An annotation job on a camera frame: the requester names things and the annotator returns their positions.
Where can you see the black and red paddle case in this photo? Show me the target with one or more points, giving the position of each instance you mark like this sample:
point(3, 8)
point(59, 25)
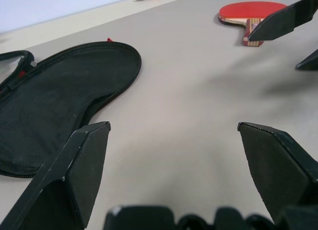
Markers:
point(54, 98)

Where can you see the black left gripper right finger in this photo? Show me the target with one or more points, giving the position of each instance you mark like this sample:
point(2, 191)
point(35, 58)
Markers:
point(278, 170)

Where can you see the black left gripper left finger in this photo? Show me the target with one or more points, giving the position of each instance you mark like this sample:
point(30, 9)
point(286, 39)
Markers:
point(62, 180)

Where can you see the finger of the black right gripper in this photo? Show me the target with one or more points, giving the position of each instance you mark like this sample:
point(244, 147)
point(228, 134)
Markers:
point(310, 63)
point(285, 21)

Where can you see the red table tennis paddle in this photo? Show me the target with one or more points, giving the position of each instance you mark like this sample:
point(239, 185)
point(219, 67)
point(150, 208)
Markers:
point(248, 10)

